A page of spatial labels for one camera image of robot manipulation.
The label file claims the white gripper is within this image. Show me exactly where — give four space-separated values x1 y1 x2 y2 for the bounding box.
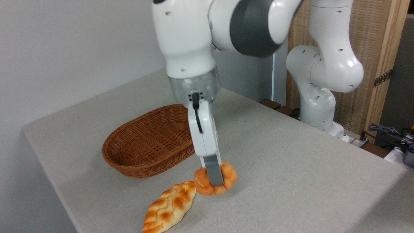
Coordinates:
188 98 226 187

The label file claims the round knotted bread roll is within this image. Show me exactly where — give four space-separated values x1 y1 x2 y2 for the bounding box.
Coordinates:
193 162 238 196

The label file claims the long braided bread loaf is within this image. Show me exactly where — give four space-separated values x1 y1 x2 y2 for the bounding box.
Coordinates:
143 181 197 233

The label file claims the brown wicker basket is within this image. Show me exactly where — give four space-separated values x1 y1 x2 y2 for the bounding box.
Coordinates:
102 104 196 179

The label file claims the dark brown wooden platform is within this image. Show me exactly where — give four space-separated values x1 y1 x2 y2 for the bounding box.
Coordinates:
260 99 302 121

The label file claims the dark metal hinge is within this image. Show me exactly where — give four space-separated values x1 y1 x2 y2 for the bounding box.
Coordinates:
373 69 394 88

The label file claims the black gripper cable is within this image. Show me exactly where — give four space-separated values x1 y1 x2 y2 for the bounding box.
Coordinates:
191 93 204 134

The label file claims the blue black cable bundle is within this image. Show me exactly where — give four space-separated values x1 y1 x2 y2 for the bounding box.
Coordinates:
368 123 414 153

